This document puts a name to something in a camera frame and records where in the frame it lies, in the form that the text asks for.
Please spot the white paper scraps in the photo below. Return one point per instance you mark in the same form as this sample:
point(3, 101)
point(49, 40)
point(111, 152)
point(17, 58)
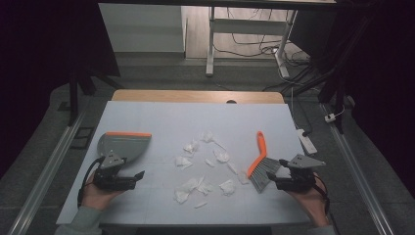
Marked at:
point(227, 187)

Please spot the orange brush with grey bristles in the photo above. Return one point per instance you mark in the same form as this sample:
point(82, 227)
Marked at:
point(261, 147)

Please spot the wooden table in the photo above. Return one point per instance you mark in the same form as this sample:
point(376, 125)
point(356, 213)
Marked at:
point(179, 96)

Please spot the white table board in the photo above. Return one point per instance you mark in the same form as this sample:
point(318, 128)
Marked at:
point(195, 119)

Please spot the dark curtain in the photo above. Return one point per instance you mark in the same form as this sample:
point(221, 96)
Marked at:
point(32, 65)
point(385, 81)

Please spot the grey dustpan with orange edge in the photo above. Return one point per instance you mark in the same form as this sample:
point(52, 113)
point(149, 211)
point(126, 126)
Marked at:
point(130, 146)

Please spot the aluminium floor rail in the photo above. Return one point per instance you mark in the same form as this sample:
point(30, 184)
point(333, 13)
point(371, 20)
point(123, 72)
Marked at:
point(355, 169)
point(49, 169)

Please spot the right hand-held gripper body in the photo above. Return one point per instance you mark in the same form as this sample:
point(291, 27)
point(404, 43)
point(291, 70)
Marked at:
point(298, 179)

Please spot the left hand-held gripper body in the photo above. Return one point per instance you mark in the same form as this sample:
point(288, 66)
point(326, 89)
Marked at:
point(112, 178)

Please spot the white wall panel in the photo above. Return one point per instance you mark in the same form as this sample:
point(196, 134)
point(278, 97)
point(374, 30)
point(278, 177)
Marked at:
point(143, 29)

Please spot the black metal stand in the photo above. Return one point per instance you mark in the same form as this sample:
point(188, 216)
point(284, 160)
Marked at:
point(339, 98)
point(73, 98)

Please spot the white power strip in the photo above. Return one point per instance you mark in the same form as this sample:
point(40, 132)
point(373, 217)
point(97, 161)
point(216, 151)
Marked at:
point(306, 142)

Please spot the black table grommet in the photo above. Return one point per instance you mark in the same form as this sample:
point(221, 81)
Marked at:
point(231, 102)

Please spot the person's left hand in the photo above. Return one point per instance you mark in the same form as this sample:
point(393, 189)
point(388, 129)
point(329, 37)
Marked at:
point(96, 197)

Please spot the person's right hand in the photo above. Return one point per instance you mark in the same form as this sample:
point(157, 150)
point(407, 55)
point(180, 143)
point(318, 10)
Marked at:
point(313, 202)

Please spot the white desk frame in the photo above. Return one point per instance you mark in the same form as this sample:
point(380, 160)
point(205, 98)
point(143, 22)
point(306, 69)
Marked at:
point(248, 26)

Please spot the small white adapter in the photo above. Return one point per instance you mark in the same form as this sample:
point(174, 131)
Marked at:
point(330, 117)

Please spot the black floor plate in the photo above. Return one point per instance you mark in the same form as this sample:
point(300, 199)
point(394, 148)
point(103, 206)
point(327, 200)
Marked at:
point(74, 144)

